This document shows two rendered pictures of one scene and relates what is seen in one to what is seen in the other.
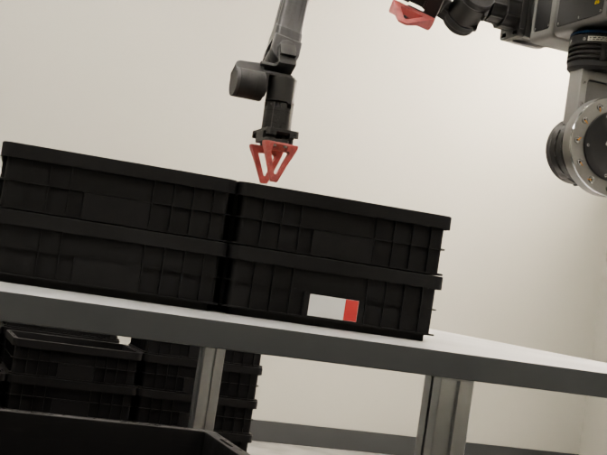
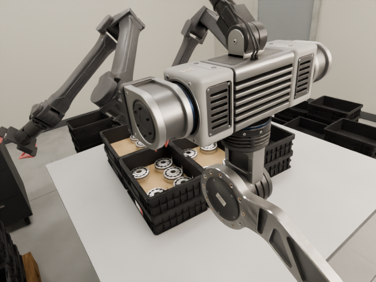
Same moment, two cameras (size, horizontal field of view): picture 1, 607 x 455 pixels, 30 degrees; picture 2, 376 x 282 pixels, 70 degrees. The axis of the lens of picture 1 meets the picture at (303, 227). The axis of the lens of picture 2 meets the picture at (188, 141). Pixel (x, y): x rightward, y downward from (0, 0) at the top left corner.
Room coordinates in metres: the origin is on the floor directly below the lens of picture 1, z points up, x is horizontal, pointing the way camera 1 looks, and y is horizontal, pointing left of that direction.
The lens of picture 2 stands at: (2.01, -1.14, 1.67)
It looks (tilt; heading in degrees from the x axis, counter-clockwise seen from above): 29 degrees down; 76
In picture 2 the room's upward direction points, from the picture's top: 6 degrees counter-clockwise
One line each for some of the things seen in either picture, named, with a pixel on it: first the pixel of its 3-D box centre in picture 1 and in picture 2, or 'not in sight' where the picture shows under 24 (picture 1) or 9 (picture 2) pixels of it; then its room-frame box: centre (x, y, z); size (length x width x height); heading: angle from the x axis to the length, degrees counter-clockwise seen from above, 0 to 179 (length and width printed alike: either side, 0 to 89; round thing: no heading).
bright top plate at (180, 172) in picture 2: not in sight; (173, 172); (2.20, -0.02, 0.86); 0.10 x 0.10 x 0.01
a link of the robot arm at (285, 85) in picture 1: (278, 90); not in sight; (2.17, 0.09, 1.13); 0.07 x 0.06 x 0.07; 109
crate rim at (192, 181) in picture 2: (326, 208); (159, 168); (2.14, -0.04, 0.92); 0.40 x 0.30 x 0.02; 104
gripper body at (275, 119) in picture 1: (276, 122); not in sight; (2.18, 0.08, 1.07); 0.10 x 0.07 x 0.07; 19
